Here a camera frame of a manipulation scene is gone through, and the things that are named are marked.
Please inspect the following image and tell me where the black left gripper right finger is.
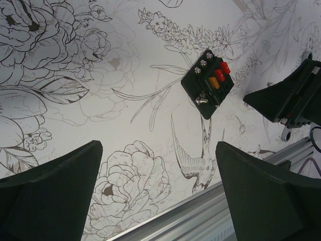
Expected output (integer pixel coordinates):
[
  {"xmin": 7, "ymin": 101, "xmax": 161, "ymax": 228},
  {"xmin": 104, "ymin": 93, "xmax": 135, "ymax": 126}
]
[{"xmin": 216, "ymin": 142, "xmax": 320, "ymax": 240}]

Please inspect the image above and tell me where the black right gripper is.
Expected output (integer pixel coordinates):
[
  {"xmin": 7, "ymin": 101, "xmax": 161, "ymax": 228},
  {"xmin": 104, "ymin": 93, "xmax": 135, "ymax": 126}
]
[{"xmin": 243, "ymin": 59, "xmax": 320, "ymax": 128}]

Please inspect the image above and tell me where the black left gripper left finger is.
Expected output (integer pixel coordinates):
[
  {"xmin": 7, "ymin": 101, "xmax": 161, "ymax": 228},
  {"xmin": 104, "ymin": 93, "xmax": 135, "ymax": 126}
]
[{"xmin": 1, "ymin": 141, "xmax": 103, "ymax": 240}]

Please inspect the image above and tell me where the red blade fuse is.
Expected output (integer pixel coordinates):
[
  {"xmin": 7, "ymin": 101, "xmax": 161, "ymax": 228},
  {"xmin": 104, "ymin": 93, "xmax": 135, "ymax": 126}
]
[
  {"xmin": 214, "ymin": 69, "xmax": 225, "ymax": 82},
  {"xmin": 220, "ymin": 62, "xmax": 231, "ymax": 74}
]

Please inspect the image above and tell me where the orange blade fuse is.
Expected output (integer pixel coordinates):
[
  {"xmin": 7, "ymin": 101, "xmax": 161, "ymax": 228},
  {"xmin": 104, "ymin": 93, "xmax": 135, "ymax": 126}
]
[{"xmin": 208, "ymin": 77, "xmax": 220, "ymax": 89}]

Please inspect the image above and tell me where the black fuse box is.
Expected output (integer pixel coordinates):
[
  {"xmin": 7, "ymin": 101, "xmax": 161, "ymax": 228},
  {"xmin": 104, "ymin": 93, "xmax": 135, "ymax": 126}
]
[{"xmin": 181, "ymin": 50, "xmax": 234, "ymax": 119}]

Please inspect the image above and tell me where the silver ratchet wrench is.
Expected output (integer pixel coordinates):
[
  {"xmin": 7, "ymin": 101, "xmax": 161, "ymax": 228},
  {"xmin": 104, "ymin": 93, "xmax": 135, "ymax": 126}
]
[{"xmin": 281, "ymin": 51, "xmax": 313, "ymax": 142}]

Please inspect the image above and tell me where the aluminium frame rail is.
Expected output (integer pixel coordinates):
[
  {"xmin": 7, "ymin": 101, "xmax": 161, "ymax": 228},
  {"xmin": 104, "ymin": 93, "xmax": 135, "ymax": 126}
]
[{"xmin": 103, "ymin": 138, "xmax": 314, "ymax": 240}]

